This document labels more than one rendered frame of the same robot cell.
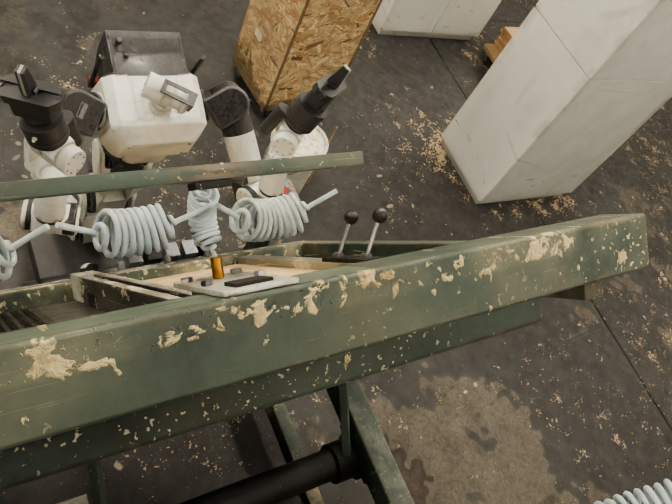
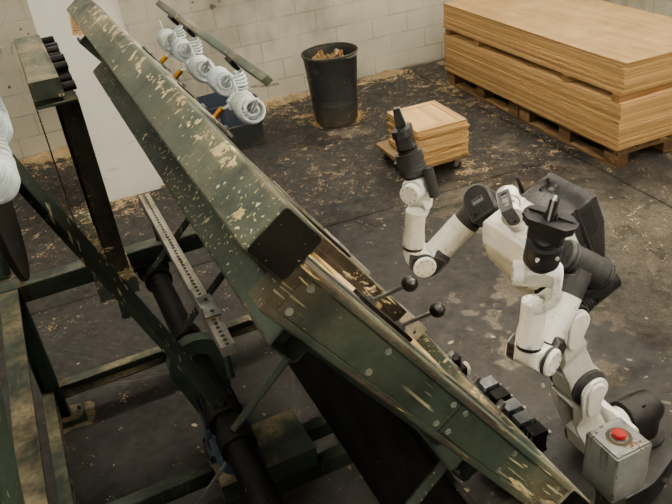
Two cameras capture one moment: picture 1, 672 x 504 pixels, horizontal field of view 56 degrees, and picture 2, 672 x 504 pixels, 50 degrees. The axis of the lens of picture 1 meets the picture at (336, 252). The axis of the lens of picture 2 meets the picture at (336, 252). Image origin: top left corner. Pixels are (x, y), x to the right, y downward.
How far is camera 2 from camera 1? 2.01 m
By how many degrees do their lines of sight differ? 84
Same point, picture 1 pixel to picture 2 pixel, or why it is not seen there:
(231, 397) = (182, 188)
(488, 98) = not seen: outside the picture
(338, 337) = (154, 113)
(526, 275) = (201, 159)
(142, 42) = (562, 188)
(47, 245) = (559, 428)
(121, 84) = not seen: hidden behind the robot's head
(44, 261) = not seen: hidden behind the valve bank
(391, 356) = (213, 242)
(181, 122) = (516, 242)
